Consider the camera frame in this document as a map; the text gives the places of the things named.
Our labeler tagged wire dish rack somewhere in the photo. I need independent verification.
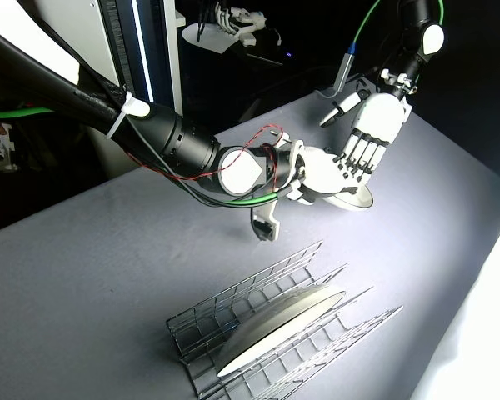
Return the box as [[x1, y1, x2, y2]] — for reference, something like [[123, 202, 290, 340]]
[[165, 240, 403, 399]]

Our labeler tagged red black twisted wire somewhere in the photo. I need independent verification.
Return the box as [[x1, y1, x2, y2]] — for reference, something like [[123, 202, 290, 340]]
[[124, 123, 285, 183]]

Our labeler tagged thick green cable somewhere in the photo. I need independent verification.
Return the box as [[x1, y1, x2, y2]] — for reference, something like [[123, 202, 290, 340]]
[[0, 106, 295, 208]]

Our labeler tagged grey cable adapter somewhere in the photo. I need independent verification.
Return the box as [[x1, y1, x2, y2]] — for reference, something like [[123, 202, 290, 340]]
[[316, 43, 358, 100]]

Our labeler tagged white plate dark rim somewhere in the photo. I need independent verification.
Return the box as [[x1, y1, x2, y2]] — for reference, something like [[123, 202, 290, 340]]
[[216, 283, 346, 378], [322, 182, 376, 213]]

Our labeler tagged spare white robot hand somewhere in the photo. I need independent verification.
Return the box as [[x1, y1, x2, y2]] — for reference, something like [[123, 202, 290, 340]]
[[210, 0, 268, 38]]

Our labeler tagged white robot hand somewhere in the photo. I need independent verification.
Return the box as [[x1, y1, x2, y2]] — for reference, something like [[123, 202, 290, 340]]
[[293, 145, 358, 206], [318, 81, 410, 185]]

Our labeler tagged white paper sheet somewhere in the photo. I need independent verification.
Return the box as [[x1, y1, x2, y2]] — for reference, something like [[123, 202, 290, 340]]
[[182, 22, 245, 54]]

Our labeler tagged white black robot column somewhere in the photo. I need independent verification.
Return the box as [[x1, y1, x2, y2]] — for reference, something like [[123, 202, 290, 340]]
[[18, 0, 184, 172]]

